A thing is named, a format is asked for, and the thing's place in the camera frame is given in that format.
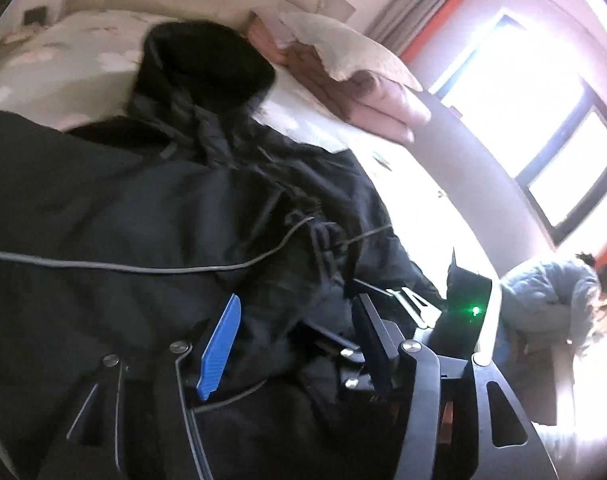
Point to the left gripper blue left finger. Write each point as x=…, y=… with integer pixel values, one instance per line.
x=216, y=351

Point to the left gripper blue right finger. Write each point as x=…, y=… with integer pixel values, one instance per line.
x=380, y=353

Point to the black jacket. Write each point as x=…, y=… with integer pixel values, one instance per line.
x=121, y=243

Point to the light blue garment on chair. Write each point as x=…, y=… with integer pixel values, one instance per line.
x=554, y=301

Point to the pink folded quilt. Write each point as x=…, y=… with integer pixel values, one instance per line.
x=367, y=101

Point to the floral bedspread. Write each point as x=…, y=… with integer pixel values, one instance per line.
x=82, y=69

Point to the grey curtain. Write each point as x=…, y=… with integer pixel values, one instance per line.
x=401, y=22

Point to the window with dark frame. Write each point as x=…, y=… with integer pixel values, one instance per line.
x=539, y=119

